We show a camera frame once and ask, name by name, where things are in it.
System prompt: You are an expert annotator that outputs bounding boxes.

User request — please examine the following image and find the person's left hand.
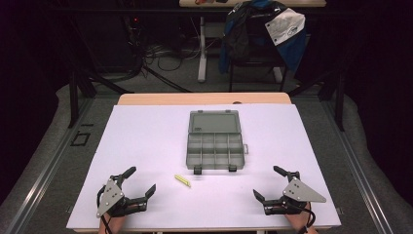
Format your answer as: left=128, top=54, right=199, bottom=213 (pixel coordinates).
left=98, top=213, right=129, bottom=234

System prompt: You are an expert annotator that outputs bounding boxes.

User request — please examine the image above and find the black metal stand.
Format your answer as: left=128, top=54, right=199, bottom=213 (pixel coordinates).
left=48, top=6, right=134, bottom=130
left=287, top=66, right=346, bottom=133

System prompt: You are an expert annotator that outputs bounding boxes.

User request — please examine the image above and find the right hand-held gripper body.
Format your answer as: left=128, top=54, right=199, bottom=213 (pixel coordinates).
left=262, top=177, right=327, bottom=216

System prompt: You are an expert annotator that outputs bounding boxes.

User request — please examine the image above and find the white desk leg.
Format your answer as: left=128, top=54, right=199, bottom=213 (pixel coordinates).
left=197, top=16, right=209, bottom=84

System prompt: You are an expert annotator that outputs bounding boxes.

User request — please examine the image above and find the grey plastic organizer box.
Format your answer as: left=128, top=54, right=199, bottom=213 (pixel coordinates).
left=185, top=109, right=250, bottom=176

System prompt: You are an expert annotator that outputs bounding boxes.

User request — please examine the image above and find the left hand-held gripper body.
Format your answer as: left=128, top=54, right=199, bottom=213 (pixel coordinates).
left=95, top=175, right=148, bottom=218

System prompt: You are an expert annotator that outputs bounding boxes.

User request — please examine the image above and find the white table mat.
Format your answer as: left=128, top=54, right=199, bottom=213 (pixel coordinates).
left=65, top=103, right=342, bottom=230

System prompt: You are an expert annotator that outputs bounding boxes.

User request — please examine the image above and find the blue white black jacket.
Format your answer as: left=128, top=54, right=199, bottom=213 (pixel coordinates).
left=218, top=0, right=308, bottom=74

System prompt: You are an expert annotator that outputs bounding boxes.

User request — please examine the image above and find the light wooden desk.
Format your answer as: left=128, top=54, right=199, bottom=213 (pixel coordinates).
left=178, top=0, right=327, bottom=9

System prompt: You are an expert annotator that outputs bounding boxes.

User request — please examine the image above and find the bundle of floor cables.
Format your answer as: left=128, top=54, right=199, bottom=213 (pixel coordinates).
left=128, top=16, right=204, bottom=94

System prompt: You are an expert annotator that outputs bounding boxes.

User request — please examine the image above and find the black chair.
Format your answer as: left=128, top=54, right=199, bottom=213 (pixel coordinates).
left=227, top=0, right=290, bottom=93

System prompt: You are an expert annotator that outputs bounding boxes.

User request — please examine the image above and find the aluminium floor rail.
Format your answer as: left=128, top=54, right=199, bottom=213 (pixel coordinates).
left=319, top=97, right=394, bottom=234
left=4, top=97, right=95, bottom=234

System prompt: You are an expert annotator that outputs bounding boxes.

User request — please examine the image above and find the small yellow stick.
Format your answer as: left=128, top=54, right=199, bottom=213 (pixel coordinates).
left=173, top=174, right=193, bottom=188

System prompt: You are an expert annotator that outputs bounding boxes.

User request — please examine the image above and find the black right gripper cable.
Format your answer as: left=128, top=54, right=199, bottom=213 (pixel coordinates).
left=293, top=201, right=317, bottom=234

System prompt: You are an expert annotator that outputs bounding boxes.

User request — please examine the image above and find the person's right hand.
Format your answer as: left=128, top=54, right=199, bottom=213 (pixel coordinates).
left=284, top=203, right=319, bottom=234

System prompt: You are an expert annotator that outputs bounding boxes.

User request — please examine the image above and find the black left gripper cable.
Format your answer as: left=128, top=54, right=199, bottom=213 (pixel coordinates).
left=95, top=184, right=113, bottom=234

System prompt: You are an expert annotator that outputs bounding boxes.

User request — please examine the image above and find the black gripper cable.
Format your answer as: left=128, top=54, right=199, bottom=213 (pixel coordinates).
left=95, top=184, right=113, bottom=234
left=293, top=201, right=317, bottom=234

